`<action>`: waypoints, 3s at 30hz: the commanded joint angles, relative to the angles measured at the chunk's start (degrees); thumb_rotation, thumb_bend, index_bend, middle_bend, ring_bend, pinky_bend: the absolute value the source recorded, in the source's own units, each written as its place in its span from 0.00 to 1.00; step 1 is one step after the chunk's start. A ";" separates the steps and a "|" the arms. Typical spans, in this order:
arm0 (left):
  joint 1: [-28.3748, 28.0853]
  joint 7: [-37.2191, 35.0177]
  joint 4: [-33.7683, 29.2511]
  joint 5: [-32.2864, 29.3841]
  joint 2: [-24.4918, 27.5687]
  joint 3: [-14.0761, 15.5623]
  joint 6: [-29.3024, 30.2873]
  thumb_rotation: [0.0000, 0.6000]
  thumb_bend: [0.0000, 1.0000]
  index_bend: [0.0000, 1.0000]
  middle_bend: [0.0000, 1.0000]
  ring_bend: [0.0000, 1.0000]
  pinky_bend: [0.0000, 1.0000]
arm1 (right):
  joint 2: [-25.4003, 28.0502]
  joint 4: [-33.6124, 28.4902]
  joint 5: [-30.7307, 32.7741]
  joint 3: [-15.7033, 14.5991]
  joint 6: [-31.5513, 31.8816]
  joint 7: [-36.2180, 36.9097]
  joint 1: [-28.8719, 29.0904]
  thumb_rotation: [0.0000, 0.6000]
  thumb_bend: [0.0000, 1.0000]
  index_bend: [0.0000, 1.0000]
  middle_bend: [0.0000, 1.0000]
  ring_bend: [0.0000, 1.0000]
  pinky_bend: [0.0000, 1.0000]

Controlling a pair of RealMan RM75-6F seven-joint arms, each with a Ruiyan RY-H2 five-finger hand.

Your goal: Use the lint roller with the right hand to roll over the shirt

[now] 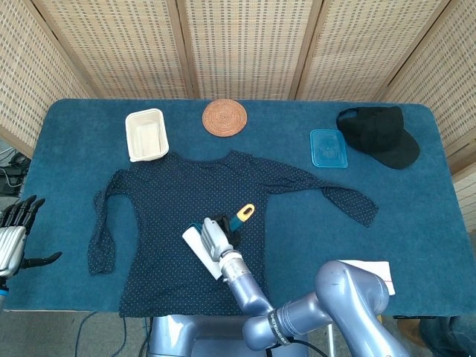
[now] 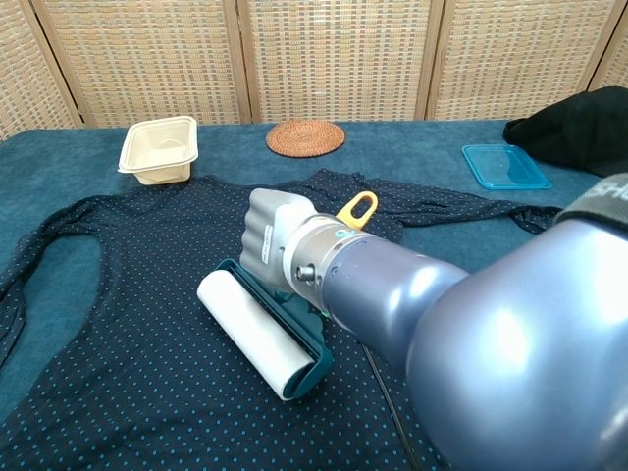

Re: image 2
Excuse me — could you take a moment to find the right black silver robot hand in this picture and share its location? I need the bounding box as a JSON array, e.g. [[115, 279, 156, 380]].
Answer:
[[239, 187, 321, 296]]

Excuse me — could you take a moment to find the teal white lint roller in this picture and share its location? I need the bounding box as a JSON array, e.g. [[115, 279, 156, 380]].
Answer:
[[196, 190, 380, 404]]

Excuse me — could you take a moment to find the round woven rattan coaster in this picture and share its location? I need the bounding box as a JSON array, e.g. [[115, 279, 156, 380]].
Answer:
[[265, 120, 345, 159]]

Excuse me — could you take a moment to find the cream plastic food container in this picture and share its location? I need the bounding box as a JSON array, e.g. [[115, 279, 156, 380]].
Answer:
[[117, 115, 199, 186]]

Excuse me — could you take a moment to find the navy polka dot shirt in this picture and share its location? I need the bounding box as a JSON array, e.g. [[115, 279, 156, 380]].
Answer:
[[0, 169, 565, 471]]

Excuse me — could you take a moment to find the woven bamboo folding screen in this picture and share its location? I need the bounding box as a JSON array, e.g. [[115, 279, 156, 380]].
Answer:
[[0, 0, 628, 143]]

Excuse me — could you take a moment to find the teal blue tablecloth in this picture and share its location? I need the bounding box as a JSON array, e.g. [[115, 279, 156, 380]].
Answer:
[[0, 120, 628, 471]]

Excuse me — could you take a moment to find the blue plastic container lid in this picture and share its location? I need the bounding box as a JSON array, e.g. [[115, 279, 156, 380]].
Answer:
[[461, 143, 552, 190]]

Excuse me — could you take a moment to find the black baseball cap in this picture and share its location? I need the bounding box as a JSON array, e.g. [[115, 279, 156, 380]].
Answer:
[[503, 86, 628, 179]]

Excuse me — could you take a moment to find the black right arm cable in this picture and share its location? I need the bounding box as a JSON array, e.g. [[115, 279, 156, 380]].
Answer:
[[361, 342, 424, 471]]

